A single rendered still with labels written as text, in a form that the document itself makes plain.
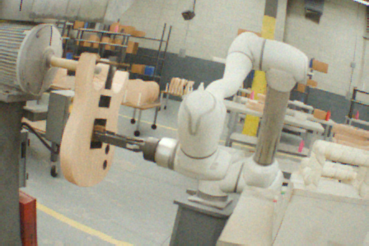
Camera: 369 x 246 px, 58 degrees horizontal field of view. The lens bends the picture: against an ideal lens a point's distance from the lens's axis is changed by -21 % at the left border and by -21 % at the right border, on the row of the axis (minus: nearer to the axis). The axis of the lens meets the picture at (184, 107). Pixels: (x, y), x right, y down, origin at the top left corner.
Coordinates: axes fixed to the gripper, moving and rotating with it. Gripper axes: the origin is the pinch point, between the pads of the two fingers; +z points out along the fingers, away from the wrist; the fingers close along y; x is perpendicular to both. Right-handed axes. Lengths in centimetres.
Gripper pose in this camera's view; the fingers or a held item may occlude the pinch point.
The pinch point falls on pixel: (99, 133)
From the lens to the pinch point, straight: 127.0
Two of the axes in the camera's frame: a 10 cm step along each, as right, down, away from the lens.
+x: 2.2, -9.8, 0.0
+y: 2.3, 0.5, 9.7
